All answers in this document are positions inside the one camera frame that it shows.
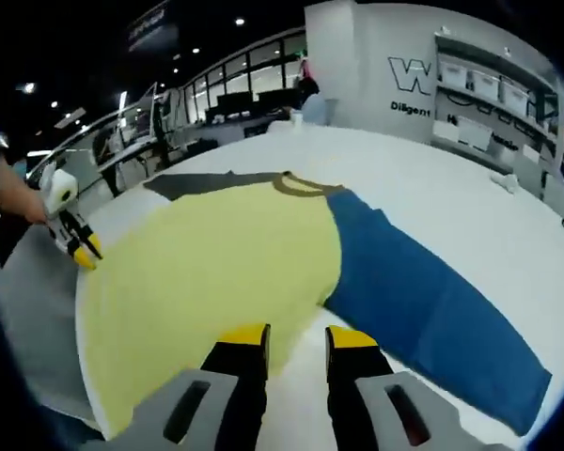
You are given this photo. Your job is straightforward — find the yellow blue grey garment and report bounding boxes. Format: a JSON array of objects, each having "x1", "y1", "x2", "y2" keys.
[{"x1": 82, "y1": 171, "x2": 554, "y2": 438}]

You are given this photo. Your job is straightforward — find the rows of white storage bins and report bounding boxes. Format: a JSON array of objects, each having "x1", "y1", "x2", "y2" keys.
[{"x1": 439, "y1": 58, "x2": 564, "y2": 189}]

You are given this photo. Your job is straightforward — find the dark hanging banner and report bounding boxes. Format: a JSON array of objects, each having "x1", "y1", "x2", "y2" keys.
[{"x1": 126, "y1": 2, "x2": 180, "y2": 53}]

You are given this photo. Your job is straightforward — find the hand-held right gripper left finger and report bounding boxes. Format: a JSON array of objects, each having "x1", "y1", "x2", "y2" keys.
[{"x1": 131, "y1": 322, "x2": 273, "y2": 445}]

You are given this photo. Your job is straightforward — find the small white device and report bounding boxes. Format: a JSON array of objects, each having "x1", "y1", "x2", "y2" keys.
[{"x1": 491, "y1": 172, "x2": 521, "y2": 193}]

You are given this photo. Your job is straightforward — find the grey metal shelving unit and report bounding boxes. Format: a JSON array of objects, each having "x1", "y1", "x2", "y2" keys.
[{"x1": 430, "y1": 27, "x2": 564, "y2": 203}]

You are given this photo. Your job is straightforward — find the grey office counter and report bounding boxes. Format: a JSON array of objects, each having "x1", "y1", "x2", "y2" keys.
[{"x1": 182, "y1": 112, "x2": 292, "y2": 147}]

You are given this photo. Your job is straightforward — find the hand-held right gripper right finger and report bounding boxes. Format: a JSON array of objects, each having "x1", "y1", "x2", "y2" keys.
[{"x1": 323, "y1": 324, "x2": 457, "y2": 447}]

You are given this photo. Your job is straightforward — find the black computer monitor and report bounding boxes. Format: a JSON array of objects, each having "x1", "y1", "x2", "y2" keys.
[
  {"x1": 256, "y1": 88, "x2": 295, "y2": 112},
  {"x1": 215, "y1": 91, "x2": 255, "y2": 117}
]

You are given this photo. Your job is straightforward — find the white side desk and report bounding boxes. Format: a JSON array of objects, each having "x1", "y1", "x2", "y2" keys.
[{"x1": 93, "y1": 135, "x2": 170, "y2": 184}]

